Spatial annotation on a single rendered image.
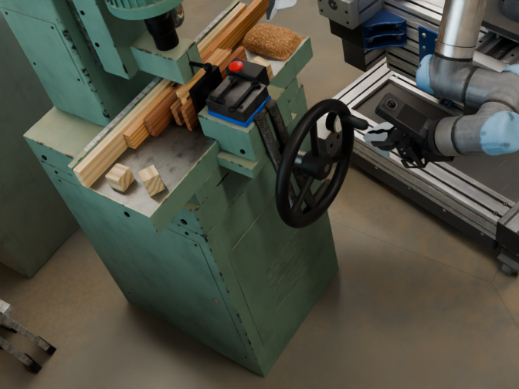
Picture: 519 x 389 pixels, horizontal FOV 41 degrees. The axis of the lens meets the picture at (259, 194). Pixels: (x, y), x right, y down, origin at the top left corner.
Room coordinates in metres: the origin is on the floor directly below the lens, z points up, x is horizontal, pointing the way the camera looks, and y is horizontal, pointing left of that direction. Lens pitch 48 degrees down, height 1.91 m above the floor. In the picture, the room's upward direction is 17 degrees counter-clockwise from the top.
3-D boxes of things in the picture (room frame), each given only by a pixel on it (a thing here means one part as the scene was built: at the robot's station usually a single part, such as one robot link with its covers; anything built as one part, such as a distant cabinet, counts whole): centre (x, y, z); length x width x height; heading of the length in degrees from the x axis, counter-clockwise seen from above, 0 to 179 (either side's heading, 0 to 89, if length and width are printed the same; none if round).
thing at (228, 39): (1.33, 0.04, 0.92); 0.54 x 0.02 x 0.04; 133
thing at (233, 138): (1.12, -0.02, 0.91); 0.15 x 0.14 x 0.09; 133
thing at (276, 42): (1.36, -0.13, 0.92); 0.14 x 0.09 x 0.04; 43
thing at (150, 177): (1.01, 0.20, 0.92); 0.04 x 0.03 x 0.05; 104
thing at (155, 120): (1.25, 0.10, 0.92); 0.25 x 0.02 x 0.05; 133
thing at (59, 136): (1.36, 0.18, 0.76); 0.57 x 0.45 x 0.09; 43
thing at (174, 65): (1.29, 0.11, 0.99); 0.14 x 0.07 x 0.09; 43
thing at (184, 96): (1.23, 0.04, 0.94); 0.16 x 0.02 x 0.07; 133
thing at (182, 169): (1.18, 0.04, 0.87); 0.61 x 0.30 x 0.06; 133
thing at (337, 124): (1.29, -0.24, 0.65); 0.06 x 0.04 x 0.08; 133
